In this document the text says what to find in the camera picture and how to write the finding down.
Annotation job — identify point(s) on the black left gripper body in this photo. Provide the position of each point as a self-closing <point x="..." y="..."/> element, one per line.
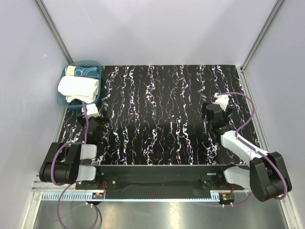
<point x="100" y="121"/>

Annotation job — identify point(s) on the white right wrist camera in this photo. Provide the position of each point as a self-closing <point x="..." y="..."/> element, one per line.
<point x="222" y="100"/>

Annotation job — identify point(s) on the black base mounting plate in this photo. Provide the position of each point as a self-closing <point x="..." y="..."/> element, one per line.
<point x="115" y="177"/>

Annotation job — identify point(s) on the right small circuit board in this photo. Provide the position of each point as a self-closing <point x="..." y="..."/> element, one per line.
<point x="227" y="196"/>

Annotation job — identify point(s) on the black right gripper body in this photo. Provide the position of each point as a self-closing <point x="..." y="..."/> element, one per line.
<point x="228" y="112"/>

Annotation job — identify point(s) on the teal beige Doraemon towel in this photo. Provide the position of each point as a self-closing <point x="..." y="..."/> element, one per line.
<point x="92" y="72"/>

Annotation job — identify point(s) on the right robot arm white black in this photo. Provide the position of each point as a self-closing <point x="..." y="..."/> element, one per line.
<point x="267" y="176"/>

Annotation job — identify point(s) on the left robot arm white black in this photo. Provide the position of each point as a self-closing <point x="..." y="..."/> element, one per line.
<point x="62" y="164"/>

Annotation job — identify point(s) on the left small circuit board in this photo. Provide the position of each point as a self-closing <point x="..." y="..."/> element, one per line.
<point x="98" y="195"/>

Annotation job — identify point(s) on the teal transparent plastic bin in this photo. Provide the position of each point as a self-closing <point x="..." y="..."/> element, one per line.
<point x="77" y="104"/>

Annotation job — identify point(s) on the aluminium frame rail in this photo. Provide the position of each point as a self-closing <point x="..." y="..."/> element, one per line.
<point x="154" y="194"/>

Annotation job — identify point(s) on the white towel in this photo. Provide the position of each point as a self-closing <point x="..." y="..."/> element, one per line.
<point x="81" y="88"/>

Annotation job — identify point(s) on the small circuit board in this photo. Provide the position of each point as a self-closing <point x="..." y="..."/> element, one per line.
<point x="98" y="195"/>
<point x="227" y="196"/>

